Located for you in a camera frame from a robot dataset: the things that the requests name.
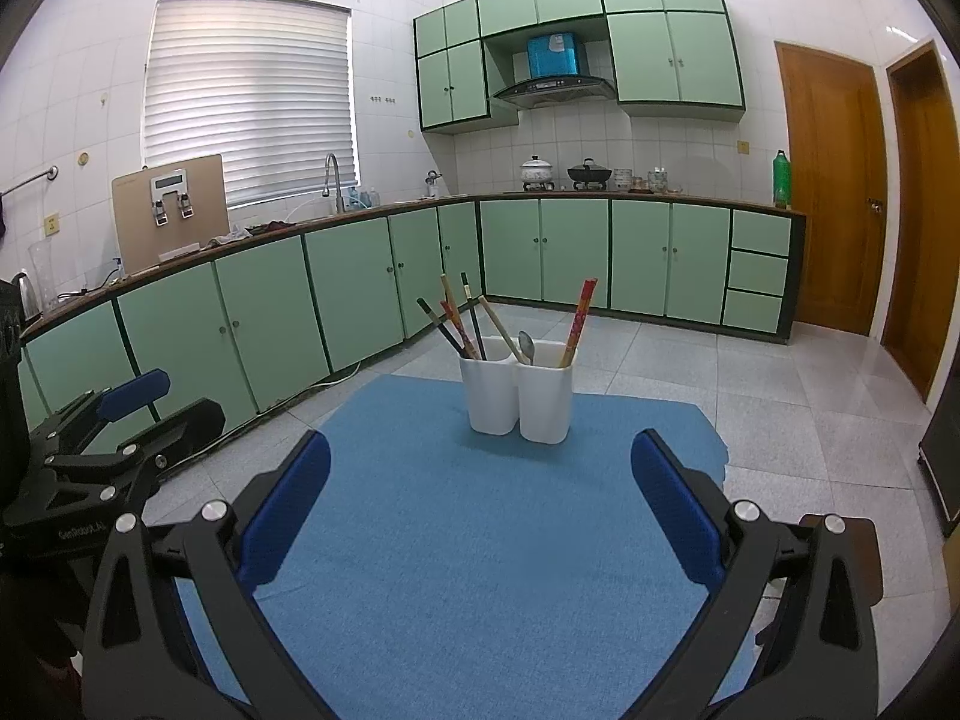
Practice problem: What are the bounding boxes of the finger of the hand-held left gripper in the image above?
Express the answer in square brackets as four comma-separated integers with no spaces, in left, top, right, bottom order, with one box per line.
[46,397,227,505]
[28,369,173,460]

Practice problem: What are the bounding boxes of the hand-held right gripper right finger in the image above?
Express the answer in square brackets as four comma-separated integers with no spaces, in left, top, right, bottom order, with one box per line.
[630,427,880,720]

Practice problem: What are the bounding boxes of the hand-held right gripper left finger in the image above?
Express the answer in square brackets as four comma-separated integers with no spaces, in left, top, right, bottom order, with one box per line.
[81,430,332,720]

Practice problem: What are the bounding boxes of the white two-compartment utensil holder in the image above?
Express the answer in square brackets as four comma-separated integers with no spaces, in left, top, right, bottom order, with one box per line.
[459,341,576,445]

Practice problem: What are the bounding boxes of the red patterned chopstick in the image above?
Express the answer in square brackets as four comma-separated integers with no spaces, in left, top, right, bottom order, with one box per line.
[564,277,599,368]
[559,279,592,368]

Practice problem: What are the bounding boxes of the light wooden chopstick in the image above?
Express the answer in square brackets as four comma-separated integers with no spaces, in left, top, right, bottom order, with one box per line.
[478,296,528,365]

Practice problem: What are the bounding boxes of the black chopstick with white band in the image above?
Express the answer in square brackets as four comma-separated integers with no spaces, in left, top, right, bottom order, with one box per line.
[460,272,487,362]

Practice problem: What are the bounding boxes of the brown chopstick with beige end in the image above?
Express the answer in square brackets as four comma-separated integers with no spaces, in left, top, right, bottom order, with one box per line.
[439,274,473,357]

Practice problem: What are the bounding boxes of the long green base cabinet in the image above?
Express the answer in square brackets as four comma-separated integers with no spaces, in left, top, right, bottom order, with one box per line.
[15,201,485,451]

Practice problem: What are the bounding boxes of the steel electric kettle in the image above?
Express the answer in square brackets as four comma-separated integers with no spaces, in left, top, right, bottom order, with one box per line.
[10,270,43,325]

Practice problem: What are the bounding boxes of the clear glass pitcher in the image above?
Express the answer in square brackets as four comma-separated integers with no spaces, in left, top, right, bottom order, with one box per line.
[28,239,65,310]

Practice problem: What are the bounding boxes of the brown water purifier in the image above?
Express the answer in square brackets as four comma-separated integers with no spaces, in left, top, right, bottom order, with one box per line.
[112,154,230,272]

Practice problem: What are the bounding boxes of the blue mat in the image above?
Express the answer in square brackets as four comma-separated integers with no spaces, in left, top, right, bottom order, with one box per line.
[176,375,732,720]

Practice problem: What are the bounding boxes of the cloths on counter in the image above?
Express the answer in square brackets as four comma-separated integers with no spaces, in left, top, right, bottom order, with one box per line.
[205,220,295,246]

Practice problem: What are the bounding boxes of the brown stool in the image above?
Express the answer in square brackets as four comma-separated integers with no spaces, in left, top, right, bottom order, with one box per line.
[765,517,888,608]

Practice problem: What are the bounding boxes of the green drawer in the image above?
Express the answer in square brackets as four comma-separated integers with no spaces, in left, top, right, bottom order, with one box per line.
[727,249,790,293]
[723,289,787,335]
[730,208,793,257]

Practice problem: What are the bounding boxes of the metal towel bar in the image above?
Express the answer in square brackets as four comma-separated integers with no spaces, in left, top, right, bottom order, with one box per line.
[0,164,60,200]

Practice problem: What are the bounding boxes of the green base cabinet with drawers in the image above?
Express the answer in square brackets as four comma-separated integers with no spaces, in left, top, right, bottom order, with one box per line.
[478,195,807,346]

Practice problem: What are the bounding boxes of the metal faucet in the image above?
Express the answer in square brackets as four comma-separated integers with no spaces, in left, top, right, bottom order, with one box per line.
[323,152,348,215]

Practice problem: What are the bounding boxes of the white window blind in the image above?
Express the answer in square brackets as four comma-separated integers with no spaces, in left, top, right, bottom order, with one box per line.
[142,0,359,211]

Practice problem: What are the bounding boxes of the black wok with lid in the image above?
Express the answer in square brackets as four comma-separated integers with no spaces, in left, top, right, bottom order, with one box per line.
[565,158,615,189]

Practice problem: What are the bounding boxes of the wooden door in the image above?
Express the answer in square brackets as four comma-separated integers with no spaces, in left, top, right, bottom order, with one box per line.
[774,40,890,337]
[879,40,960,403]

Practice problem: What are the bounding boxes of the range hood with blue film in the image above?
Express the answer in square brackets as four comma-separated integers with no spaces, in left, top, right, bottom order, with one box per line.
[491,31,617,110]

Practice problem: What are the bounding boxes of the white cable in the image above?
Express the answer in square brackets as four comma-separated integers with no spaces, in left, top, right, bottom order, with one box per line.
[303,360,365,392]

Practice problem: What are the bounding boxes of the narrow green wall cabinet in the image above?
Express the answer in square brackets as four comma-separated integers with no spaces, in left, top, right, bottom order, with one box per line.
[476,0,607,38]

